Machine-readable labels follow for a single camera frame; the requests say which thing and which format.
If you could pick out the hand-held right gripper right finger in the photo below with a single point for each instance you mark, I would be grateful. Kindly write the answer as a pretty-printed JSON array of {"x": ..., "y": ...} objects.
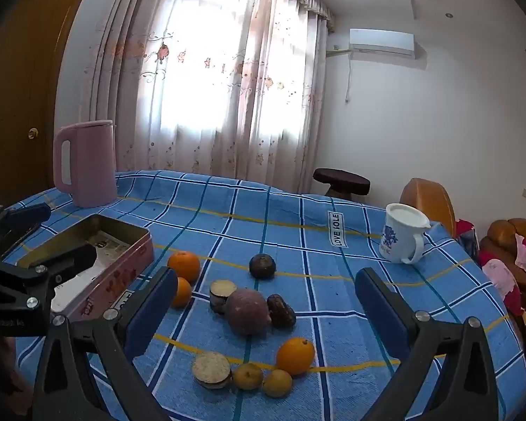
[{"x": 379, "y": 311}]

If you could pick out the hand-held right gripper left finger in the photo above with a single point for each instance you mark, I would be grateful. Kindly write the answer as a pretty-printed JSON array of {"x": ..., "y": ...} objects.
[{"x": 153, "y": 311}]

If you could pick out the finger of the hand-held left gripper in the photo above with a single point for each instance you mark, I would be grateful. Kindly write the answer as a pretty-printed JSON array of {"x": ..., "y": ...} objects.
[
  {"x": 65, "y": 258},
  {"x": 26, "y": 217}
]

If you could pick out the pink metal tin box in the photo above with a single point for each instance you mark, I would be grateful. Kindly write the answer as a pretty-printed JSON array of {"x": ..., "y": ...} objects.
[{"x": 127, "y": 265}]

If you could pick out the dark wrinkled fruit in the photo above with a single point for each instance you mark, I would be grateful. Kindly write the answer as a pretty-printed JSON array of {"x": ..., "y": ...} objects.
[{"x": 282, "y": 311}]

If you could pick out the blue plaid tablecloth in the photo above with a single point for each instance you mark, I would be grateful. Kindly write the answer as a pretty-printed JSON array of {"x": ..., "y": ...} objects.
[{"x": 333, "y": 272}]

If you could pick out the white mug with blue print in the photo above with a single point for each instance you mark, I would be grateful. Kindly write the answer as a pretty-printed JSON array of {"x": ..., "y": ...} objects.
[{"x": 399, "y": 237}]

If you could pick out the pink electric kettle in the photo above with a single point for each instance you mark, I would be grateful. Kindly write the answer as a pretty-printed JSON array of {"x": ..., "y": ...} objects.
[{"x": 92, "y": 166}]

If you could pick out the brass door knob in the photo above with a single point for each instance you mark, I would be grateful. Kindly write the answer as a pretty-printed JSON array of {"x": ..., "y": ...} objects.
[{"x": 33, "y": 133}]

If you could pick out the purple sweet potato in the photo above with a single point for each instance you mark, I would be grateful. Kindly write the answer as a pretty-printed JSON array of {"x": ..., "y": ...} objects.
[{"x": 247, "y": 311}]

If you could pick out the large orange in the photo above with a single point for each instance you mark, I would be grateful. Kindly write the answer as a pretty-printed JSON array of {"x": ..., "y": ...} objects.
[{"x": 295, "y": 356}]

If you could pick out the small yellow orange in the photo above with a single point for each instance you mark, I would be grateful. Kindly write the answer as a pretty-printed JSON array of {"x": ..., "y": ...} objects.
[
  {"x": 277, "y": 383},
  {"x": 247, "y": 376}
]

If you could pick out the orange chair back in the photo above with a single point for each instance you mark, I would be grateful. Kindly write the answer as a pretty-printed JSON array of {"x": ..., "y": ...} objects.
[{"x": 427, "y": 204}]

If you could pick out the dark round fruit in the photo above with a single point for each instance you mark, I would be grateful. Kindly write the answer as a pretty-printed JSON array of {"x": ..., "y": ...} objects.
[{"x": 263, "y": 266}]

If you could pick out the red cloth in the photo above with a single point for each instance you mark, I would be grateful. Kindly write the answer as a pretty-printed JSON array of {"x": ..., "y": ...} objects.
[{"x": 464, "y": 228}]

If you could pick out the wooden door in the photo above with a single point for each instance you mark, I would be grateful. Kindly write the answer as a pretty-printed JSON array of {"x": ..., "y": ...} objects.
[{"x": 17, "y": 96}]

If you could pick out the dark round stool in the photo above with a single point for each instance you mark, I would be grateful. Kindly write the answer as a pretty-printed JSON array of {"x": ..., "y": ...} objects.
[{"x": 342, "y": 180}]

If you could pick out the brown leather sofa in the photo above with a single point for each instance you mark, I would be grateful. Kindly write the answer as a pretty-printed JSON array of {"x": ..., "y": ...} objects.
[{"x": 504, "y": 230}]

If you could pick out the floral sheer curtain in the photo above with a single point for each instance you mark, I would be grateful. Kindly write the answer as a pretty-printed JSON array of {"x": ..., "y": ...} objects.
[{"x": 201, "y": 74}]

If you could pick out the white air conditioner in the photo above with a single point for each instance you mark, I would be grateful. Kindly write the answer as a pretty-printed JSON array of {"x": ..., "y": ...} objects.
[{"x": 381, "y": 41}]

